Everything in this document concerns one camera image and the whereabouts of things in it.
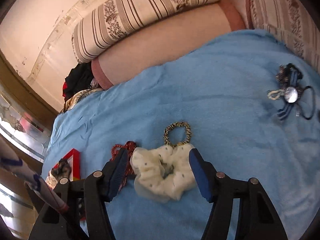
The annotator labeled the dark beaded hair clip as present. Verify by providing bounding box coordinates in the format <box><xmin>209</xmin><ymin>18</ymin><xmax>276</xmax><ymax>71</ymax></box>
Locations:
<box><xmin>276</xmin><ymin>65</ymin><xmax>288</xmax><ymax>85</ymax></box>

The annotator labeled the pink bolster cushion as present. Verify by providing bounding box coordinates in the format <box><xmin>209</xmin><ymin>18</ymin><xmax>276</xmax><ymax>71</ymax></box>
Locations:
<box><xmin>91</xmin><ymin>0</ymin><xmax>247</xmax><ymax>90</ymax></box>

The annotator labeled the grey black sheer scrunchie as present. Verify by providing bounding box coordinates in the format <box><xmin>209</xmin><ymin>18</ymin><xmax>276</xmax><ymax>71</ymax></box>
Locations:
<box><xmin>56</xmin><ymin>159</ymin><xmax>72</xmax><ymax>175</ymax></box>

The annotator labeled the patterned satin scarf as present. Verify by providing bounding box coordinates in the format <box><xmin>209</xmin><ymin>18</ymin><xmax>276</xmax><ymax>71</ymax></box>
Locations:
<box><xmin>61</xmin><ymin>87</ymin><xmax>104</xmax><ymax>113</ymax></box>

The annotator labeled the light blue blanket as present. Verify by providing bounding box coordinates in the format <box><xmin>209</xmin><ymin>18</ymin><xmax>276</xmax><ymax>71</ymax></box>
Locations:
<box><xmin>41</xmin><ymin>29</ymin><xmax>320</xmax><ymax>240</ymax></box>

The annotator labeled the striped elastic hair tie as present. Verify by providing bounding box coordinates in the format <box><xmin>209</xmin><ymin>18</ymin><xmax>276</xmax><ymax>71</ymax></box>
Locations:
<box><xmin>163</xmin><ymin>122</ymin><xmax>192</xmax><ymax>147</ymax></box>

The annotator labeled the dark red dotted scrunchie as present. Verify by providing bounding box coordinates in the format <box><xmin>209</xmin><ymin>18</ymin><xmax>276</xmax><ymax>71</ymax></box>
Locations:
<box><xmin>111</xmin><ymin>141</ymin><xmax>137</xmax><ymax>193</ymax></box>

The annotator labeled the stained glass door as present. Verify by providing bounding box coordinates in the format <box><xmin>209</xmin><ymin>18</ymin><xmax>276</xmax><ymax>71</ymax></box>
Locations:
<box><xmin>0</xmin><ymin>85</ymin><xmax>50</xmax><ymax>160</ymax></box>

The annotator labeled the white braided hair tie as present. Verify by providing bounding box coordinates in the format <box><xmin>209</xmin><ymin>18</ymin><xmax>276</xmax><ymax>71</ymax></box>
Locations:
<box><xmin>267</xmin><ymin>89</ymin><xmax>285</xmax><ymax>102</ymax></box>

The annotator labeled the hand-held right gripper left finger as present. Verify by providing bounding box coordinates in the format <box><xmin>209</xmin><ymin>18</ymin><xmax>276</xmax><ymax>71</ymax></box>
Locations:
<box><xmin>29</xmin><ymin>147</ymin><xmax>129</xmax><ymax>240</ymax></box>

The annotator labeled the long striped floral cushion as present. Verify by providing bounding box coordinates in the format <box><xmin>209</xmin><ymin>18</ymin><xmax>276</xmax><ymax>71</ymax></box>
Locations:
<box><xmin>72</xmin><ymin>0</ymin><xmax>227</xmax><ymax>63</ymax></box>

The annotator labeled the brown door frame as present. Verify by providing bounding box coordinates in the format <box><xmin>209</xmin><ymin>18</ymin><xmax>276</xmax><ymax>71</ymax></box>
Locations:
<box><xmin>0</xmin><ymin>50</ymin><xmax>59</xmax><ymax>115</ymax></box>

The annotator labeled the red cardboard box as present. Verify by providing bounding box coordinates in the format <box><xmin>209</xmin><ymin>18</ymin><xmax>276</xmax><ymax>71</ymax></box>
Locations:
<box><xmin>59</xmin><ymin>148</ymin><xmax>81</xmax><ymax>182</ymax></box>

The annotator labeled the black elastic hair tie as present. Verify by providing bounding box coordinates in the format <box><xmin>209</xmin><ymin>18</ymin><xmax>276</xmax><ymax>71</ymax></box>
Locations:
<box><xmin>296</xmin><ymin>85</ymin><xmax>317</xmax><ymax>120</ymax></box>

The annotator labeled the white black-dotted scrunchie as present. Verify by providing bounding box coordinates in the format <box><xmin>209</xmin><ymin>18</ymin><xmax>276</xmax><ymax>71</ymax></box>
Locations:
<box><xmin>46</xmin><ymin>170</ymin><xmax>63</xmax><ymax>190</ymax></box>

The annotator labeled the striped floral seat cushion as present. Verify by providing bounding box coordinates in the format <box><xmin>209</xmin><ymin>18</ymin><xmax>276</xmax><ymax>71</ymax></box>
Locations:
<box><xmin>246</xmin><ymin>0</ymin><xmax>319</xmax><ymax>60</ymax></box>

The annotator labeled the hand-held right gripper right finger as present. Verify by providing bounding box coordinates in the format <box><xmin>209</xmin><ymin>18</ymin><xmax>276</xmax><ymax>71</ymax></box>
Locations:
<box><xmin>189</xmin><ymin>148</ymin><xmax>285</xmax><ymax>240</ymax></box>

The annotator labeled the dark clothes pile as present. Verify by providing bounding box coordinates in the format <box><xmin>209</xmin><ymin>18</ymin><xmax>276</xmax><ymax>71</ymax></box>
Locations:
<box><xmin>62</xmin><ymin>61</ymin><xmax>94</xmax><ymax>100</ymax></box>

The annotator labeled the cream dotted scrunchie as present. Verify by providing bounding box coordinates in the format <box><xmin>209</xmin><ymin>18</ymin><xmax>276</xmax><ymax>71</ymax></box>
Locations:
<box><xmin>130</xmin><ymin>144</ymin><xmax>198</xmax><ymax>204</ymax></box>

